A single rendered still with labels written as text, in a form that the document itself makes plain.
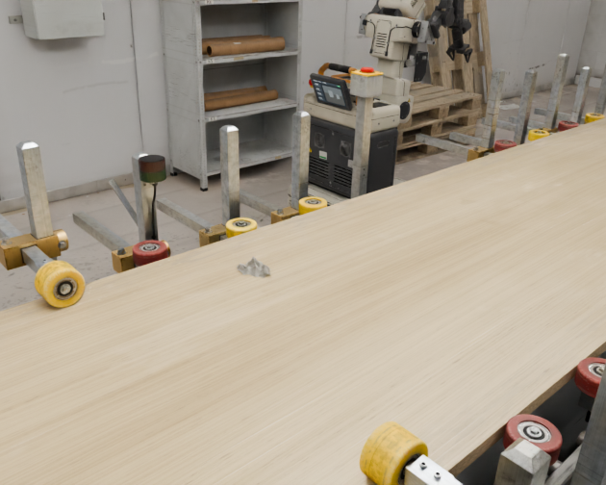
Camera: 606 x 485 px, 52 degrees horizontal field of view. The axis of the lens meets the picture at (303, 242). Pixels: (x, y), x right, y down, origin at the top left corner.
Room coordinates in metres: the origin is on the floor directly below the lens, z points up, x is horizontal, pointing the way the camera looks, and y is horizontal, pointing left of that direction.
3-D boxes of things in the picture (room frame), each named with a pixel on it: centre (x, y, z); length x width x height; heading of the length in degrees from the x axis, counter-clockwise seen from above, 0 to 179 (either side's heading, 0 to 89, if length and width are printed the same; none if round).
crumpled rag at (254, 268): (1.20, 0.11, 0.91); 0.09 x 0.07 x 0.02; 36
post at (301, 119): (1.72, 0.01, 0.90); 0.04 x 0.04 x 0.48; 43
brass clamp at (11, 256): (1.19, 0.58, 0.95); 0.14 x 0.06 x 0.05; 133
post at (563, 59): (2.73, -1.09, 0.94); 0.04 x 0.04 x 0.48; 43
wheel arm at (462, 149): (2.44, -0.63, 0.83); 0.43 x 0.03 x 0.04; 43
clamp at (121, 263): (1.36, 0.40, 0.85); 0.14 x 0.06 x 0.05; 133
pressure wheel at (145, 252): (1.29, 0.36, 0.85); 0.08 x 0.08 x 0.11
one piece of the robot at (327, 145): (3.44, -0.26, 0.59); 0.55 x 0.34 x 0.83; 42
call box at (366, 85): (1.89, -0.18, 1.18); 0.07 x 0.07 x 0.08; 43
